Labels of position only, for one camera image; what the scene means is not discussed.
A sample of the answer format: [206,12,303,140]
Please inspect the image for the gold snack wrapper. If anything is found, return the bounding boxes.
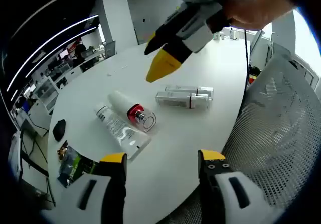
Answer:
[57,140,70,162]

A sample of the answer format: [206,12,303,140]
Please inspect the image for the black computer mouse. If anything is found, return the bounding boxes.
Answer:
[52,118,67,142]

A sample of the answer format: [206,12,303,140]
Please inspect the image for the white pillar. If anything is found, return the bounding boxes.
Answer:
[100,0,139,57]

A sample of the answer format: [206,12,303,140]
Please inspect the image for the white red-collared skincare bottle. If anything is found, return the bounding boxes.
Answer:
[107,90,158,136]

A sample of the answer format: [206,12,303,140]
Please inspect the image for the red black bag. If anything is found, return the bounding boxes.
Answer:
[247,65,262,87]

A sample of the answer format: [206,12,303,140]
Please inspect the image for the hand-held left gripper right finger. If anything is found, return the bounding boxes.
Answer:
[197,149,284,224]

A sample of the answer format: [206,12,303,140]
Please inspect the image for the green snack packet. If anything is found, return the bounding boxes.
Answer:
[56,145,101,189]

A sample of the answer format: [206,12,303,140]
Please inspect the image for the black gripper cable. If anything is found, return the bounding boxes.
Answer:
[233,0,252,93]

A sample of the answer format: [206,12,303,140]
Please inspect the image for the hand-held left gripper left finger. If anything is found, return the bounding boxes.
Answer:
[41,152,128,224]

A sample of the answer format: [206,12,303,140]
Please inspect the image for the white mesh chair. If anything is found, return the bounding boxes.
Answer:
[160,43,321,224]

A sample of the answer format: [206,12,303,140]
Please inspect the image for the white skincare tube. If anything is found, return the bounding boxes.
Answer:
[94,102,152,161]

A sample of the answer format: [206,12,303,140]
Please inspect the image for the white ceiling light strip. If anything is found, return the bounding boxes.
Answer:
[10,27,97,101]
[6,14,100,93]

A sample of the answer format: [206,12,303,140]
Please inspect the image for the white glass cabinet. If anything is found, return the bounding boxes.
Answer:
[32,77,60,114]

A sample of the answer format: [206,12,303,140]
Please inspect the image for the person's right hand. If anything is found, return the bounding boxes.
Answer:
[222,0,298,31]

